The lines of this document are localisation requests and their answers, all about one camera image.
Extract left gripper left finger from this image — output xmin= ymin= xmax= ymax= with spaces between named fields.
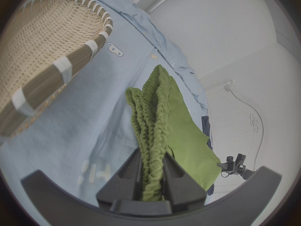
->
xmin=96 ymin=147 xmax=143 ymax=208

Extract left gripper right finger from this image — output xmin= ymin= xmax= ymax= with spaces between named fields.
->
xmin=162 ymin=151 xmax=208 ymax=208

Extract green shorts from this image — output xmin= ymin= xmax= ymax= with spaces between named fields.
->
xmin=125 ymin=65 xmax=222 ymax=202

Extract dark blue garment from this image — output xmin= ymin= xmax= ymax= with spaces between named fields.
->
xmin=201 ymin=115 xmax=216 ymax=196

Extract round woven basket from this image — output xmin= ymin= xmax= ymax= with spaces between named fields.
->
xmin=0 ymin=0 xmax=113 ymax=138

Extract pale blue quilt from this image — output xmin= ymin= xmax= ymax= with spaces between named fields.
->
xmin=69 ymin=0 xmax=209 ymax=108

